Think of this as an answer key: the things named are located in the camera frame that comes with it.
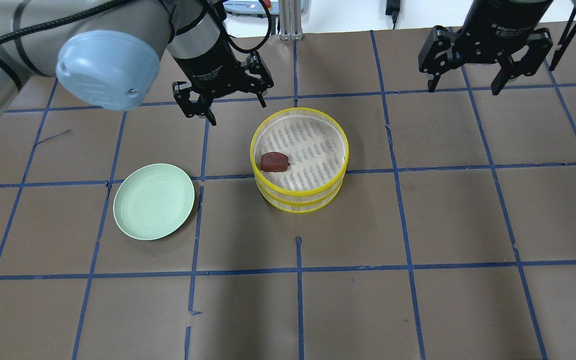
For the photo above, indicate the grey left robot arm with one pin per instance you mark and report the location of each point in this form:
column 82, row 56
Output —
column 107, row 52

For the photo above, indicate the yellow rimmed steamer basket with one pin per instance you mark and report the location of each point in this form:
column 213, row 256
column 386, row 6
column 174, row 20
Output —
column 315, row 144
column 302, row 202

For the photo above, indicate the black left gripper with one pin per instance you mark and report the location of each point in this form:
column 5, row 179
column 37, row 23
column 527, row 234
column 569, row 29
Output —
column 210, row 69

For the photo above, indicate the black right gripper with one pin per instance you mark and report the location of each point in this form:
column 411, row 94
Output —
column 497, row 25

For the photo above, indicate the brown bun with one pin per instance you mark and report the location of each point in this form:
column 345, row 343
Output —
column 274, row 162

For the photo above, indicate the light green plate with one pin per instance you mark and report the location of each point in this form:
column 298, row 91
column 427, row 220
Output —
column 153, row 202

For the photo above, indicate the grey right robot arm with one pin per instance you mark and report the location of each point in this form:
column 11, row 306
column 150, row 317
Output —
column 525, row 11

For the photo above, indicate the aluminium profile post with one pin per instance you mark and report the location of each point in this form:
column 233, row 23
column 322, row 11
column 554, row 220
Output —
column 290, row 19

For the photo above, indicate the black power adapter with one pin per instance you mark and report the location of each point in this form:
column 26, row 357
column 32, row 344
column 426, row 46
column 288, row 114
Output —
column 393, row 9

